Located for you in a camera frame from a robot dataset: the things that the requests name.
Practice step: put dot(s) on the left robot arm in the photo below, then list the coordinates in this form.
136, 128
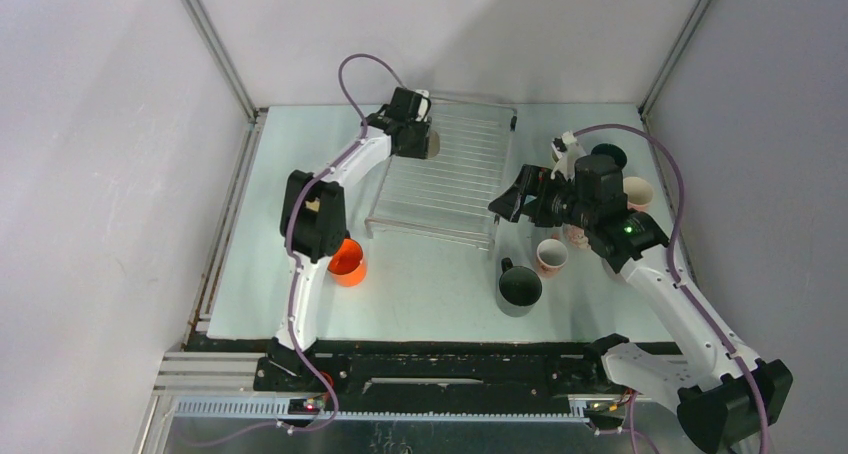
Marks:
314, 215

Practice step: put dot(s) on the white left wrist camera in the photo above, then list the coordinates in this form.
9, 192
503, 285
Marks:
424, 94

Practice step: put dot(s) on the light green mug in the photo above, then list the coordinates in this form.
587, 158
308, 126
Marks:
556, 156

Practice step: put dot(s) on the salmon pink mug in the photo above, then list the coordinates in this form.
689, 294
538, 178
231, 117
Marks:
639, 192

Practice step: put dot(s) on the lilac mug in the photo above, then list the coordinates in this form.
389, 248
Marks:
614, 276

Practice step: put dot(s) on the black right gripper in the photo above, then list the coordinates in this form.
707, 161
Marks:
534, 181

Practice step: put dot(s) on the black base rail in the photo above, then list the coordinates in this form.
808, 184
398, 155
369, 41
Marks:
483, 377

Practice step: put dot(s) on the taupe mug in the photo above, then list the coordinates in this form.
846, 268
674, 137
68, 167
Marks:
433, 145

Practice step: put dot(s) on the grey mug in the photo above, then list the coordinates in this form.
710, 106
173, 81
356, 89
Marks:
519, 288

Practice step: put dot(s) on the pink ghost pattern mug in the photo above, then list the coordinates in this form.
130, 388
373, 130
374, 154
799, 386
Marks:
576, 236

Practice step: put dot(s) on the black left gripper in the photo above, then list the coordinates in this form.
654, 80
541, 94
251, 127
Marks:
423, 124

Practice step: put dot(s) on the dark teal mug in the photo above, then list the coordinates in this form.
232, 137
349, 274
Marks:
617, 154

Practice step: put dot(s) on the small terracotta cup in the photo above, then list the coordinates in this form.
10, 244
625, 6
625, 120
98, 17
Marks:
551, 256

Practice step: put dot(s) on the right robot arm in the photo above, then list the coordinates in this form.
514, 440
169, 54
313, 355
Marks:
724, 392

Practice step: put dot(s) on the white wire dish rack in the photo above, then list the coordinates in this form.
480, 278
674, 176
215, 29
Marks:
446, 197

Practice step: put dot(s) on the orange mug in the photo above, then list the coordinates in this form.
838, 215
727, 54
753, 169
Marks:
348, 266

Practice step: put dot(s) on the grey cable duct strip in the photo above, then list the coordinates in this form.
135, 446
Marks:
278, 409

